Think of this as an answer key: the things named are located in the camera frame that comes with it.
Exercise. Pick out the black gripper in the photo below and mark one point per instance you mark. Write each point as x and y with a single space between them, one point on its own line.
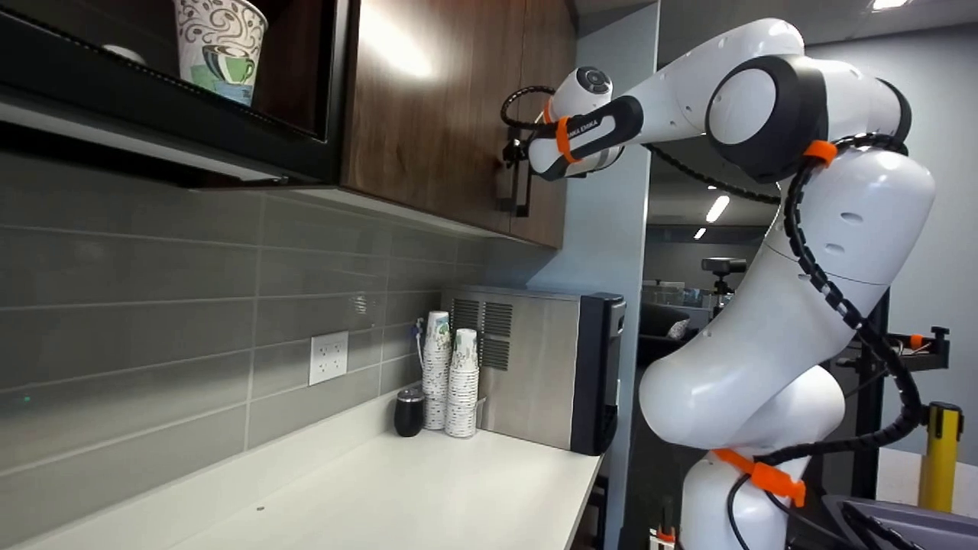
519 153

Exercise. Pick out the wide wooden cabinet door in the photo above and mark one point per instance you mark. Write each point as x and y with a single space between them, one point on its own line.
437 102

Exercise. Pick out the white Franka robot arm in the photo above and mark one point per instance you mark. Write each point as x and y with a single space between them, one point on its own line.
813 307

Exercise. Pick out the narrow wooden cabinet door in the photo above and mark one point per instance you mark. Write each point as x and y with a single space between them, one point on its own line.
551 80

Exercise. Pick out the ceiling light panel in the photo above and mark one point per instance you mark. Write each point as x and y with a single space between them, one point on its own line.
717 208
890 5

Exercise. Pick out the steel appliance with black front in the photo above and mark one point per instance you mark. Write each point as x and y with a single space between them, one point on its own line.
538 367

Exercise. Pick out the short paper cup stack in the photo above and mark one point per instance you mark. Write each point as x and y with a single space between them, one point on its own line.
462 387

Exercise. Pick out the black insulated tumbler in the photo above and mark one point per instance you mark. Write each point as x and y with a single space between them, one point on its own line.
410 414

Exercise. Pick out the printed single paper cup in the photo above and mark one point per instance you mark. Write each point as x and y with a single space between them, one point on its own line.
217 48

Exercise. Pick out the long orange conduit clip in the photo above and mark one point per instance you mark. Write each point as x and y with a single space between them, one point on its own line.
759 474

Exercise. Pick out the dark grey device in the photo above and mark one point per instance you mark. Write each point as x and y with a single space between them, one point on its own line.
896 522

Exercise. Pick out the white double wall outlet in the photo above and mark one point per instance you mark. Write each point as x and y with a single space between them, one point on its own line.
329 358

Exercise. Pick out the black open wall shelf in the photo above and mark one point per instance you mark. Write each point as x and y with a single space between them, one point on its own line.
123 111

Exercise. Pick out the black metal stand frame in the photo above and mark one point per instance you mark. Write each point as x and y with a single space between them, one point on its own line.
866 406

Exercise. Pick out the yellow safety post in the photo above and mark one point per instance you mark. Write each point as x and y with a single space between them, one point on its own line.
938 458

